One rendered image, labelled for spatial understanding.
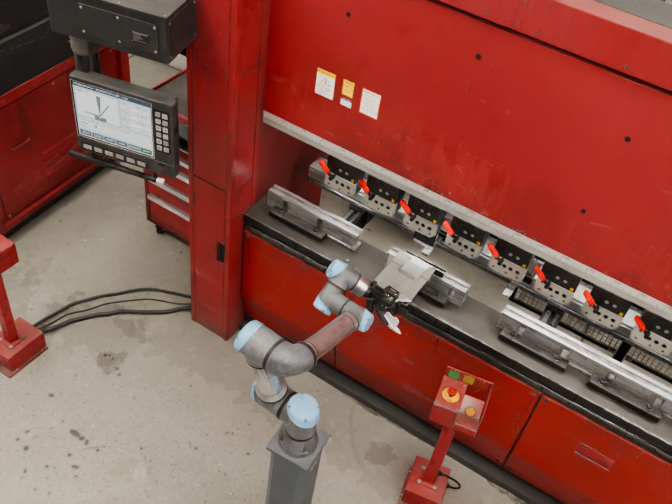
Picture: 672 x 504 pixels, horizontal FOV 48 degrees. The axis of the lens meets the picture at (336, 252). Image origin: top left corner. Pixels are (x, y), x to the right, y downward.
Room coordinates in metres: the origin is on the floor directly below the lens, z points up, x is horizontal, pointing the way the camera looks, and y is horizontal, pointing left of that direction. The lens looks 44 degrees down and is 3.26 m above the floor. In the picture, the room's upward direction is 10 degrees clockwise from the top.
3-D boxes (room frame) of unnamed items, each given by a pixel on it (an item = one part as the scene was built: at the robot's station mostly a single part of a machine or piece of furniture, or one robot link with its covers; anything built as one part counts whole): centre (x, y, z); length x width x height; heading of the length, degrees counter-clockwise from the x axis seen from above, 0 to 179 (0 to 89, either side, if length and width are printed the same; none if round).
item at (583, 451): (1.81, -1.22, 0.59); 0.15 x 0.02 x 0.07; 64
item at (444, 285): (2.37, -0.42, 0.92); 0.39 x 0.06 x 0.10; 64
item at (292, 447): (1.53, 0.02, 0.82); 0.15 x 0.15 x 0.10
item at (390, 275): (2.26, -0.30, 1.00); 0.26 x 0.18 x 0.01; 154
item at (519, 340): (2.08, -0.89, 0.89); 0.30 x 0.05 x 0.03; 64
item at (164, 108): (2.46, 0.92, 1.42); 0.45 x 0.12 x 0.36; 78
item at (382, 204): (2.49, -0.16, 1.26); 0.15 x 0.09 x 0.17; 64
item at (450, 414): (1.85, -0.61, 0.75); 0.20 x 0.16 x 0.18; 75
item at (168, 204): (3.36, 0.83, 0.50); 0.50 x 0.50 x 1.00; 64
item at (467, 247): (2.32, -0.52, 1.26); 0.15 x 0.09 x 0.17; 64
